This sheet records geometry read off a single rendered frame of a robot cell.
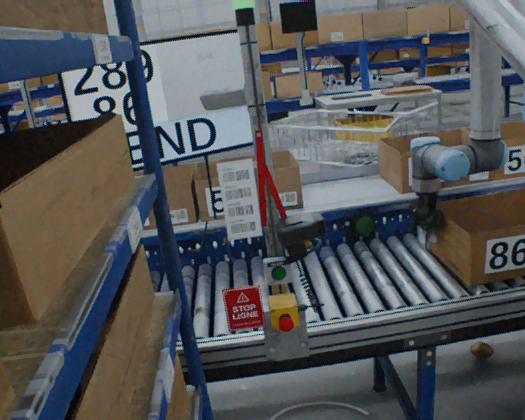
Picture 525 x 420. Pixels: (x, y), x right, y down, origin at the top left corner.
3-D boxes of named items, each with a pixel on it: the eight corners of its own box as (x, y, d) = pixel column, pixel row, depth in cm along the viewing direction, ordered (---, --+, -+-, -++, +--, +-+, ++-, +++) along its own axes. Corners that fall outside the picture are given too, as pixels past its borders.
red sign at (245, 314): (229, 332, 130) (221, 290, 126) (229, 330, 131) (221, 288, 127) (288, 323, 131) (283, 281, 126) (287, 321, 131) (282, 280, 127)
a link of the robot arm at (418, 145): (419, 142, 142) (404, 136, 151) (421, 182, 146) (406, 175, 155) (447, 138, 143) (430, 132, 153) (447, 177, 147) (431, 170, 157)
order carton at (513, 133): (494, 182, 188) (494, 141, 182) (461, 165, 215) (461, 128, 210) (581, 170, 188) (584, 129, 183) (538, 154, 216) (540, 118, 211)
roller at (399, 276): (433, 303, 137) (431, 318, 139) (381, 236, 186) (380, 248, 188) (417, 304, 137) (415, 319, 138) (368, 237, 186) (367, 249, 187)
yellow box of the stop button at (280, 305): (273, 336, 123) (269, 312, 121) (270, 318, 131) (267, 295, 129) (329, 327, 123) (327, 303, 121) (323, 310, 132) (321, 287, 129)
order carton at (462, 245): (468, 287, 142) (470, 235, 136) (428, 249, 170) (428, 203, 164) (582, 264, 144) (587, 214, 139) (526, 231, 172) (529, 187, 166)
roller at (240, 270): (257, 338, 136) (247, 350, 138) (248, 260, 186) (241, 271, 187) (242, 330, 135) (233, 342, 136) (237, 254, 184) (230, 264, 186)
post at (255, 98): (267, 363, 135) (219, 29, 106) (266, 353, 139) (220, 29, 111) (310, 356, 135) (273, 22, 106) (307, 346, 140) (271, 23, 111)
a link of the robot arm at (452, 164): (477, 148, 132) (453, 140, 144) (442, 153, 131) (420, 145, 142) (477, 180, 135) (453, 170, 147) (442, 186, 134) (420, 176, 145)
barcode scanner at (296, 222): (333, 254, 119) (324, 216, 116) (286, 268, 120) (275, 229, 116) (328, 244, 126) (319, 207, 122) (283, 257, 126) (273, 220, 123)
